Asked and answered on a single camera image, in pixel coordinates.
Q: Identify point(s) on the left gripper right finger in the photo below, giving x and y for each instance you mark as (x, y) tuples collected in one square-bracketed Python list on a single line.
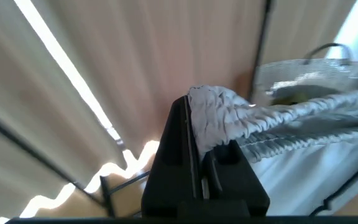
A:
[(238, 193)]

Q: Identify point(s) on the black clothes rack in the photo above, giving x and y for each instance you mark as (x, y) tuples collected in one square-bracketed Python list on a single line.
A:
[(107, 196)]

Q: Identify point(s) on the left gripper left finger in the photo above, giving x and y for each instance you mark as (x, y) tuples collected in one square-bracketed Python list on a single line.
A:
[(166, 186)]

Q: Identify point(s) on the white laundry basket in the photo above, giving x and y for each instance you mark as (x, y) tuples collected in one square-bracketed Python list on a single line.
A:
[(291, 71)]

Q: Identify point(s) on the beige curtain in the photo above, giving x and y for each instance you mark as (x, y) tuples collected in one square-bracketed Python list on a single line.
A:
[(166, 46)]

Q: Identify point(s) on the pale grey shorts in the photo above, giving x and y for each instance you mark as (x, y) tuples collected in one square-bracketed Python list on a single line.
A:
[(216, 112)]

